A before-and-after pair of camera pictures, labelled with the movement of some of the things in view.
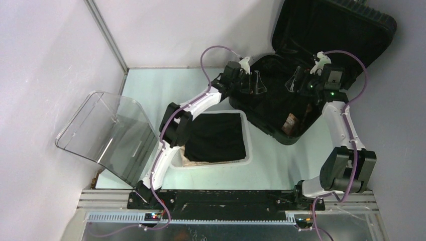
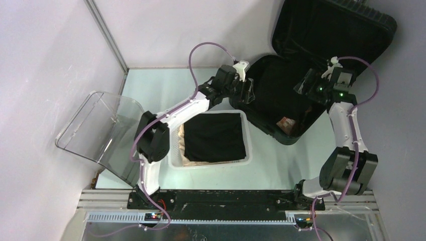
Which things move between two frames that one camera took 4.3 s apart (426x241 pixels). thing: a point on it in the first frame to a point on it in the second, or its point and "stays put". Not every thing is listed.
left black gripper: [256, 86] to [246, 96]
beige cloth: [187, 162] stays put
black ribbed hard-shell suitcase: [353, 32] stays put
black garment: [216, 137] stays put
